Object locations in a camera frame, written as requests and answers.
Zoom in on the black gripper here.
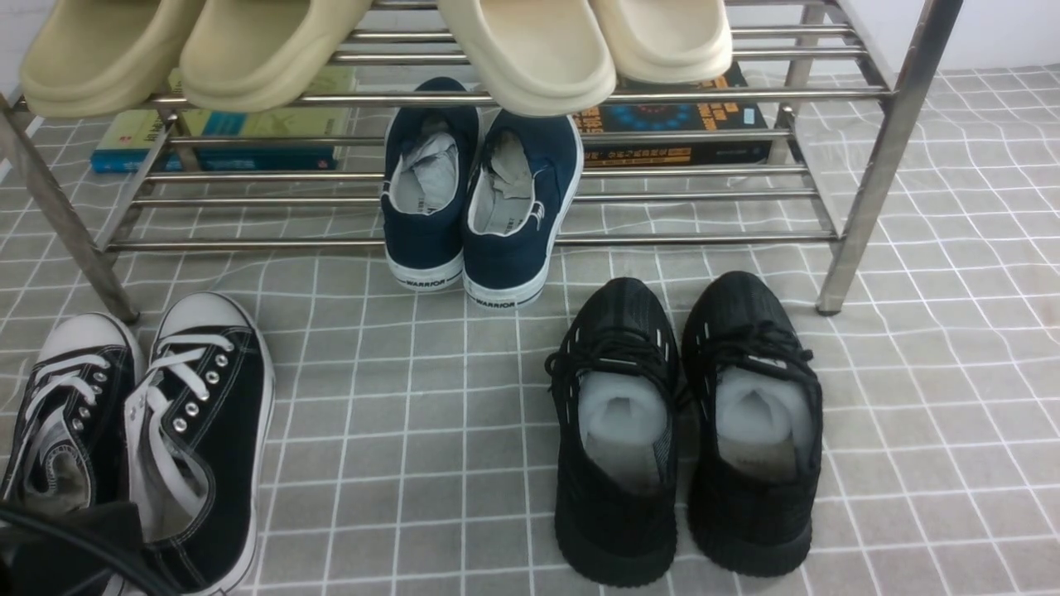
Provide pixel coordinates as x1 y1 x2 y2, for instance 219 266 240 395
2 502 149 595

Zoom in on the black canvas sneaker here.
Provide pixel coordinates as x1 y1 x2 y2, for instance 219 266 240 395
2 313 145 516
123 291 275 595

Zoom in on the stainless steel shoe rack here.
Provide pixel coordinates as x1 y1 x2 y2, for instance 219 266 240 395
2 1 962 325

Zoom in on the green and blue book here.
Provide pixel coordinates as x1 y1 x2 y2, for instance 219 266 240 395
90 106 353 174

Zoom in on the tan foam slipper far left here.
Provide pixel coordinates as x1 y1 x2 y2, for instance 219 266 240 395
19 1 205 118

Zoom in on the tan foam slipper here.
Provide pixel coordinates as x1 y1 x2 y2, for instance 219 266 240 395
19 1 205 118
179 1 372 113

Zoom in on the navy canvas shoe left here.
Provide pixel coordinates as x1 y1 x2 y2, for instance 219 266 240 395
381 105 480 293

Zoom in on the navy canvas shoe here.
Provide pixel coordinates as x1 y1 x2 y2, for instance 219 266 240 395
462 110 584 310
381 105 480 293

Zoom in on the black knit sneaker left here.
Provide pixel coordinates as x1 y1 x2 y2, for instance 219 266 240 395
545 276 679 588

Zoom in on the black knit sneaker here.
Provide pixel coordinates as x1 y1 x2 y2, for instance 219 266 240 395
545 276 679 588
681 271 824 578

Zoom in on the navy canvas shoe right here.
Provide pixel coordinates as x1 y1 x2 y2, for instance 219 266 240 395
462 110 584 310

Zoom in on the cream foam slipper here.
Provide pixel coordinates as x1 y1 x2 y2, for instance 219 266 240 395
436 1 617 118
590 1 732 84

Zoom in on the black and orange book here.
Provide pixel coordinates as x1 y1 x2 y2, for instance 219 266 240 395
573 102 773 166

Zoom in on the black knit sneaker right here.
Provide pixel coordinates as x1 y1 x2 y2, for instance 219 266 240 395
681 271 824 578

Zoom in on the cream foam slipper far right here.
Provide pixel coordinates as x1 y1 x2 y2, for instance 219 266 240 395
590 1 732 84

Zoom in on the grey grid-pattern cloth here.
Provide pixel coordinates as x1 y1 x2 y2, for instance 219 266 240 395
0 65 1060 596

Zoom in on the black cable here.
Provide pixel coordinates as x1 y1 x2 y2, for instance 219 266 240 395
0 505 179 596

